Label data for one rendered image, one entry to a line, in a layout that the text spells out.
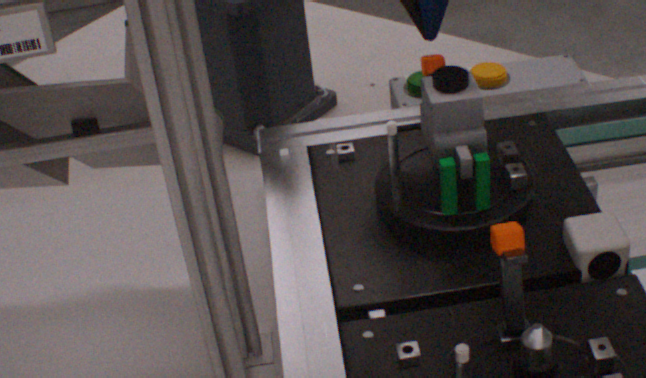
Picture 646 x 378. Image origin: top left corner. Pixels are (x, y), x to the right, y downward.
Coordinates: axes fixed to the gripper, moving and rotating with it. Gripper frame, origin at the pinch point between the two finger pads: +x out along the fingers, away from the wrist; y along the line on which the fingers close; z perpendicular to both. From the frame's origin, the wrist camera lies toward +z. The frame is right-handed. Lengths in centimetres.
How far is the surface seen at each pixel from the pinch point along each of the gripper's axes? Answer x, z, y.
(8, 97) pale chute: -7.7, -38.9, 9.8
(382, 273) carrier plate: 12.7, -21.8, -8.5
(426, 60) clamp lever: 2.4, -5.6, -3.1
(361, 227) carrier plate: 12.7, -17.7, -3.5
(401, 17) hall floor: 107, 186, 132
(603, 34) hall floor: 107, 206, 64
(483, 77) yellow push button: 12.2, 9.7, -0.2
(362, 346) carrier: 12.8, -29.4, -11.9
